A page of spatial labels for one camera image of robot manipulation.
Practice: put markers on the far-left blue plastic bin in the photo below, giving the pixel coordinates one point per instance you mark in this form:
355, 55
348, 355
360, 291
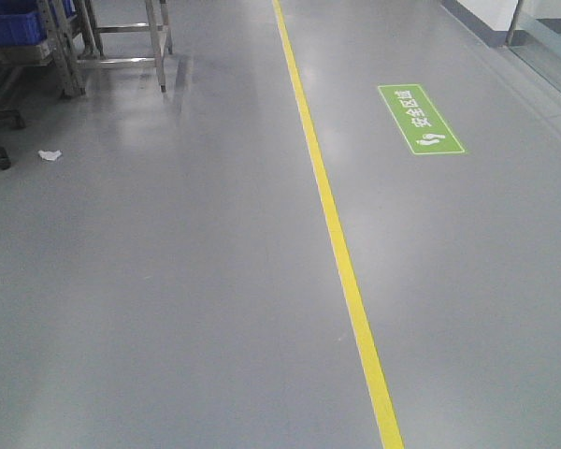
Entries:
20, 24

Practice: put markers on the stainless steel rack frame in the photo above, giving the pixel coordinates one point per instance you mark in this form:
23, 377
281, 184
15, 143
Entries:
62, 27

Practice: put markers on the steel stool frame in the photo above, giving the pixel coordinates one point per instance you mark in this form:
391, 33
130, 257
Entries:
136, 44

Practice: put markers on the green safety floor sign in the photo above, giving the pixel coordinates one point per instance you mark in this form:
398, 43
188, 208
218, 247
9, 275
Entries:
419, 121

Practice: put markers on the white paper scrap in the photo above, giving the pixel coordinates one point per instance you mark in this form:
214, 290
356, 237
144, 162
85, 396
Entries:
50, 156

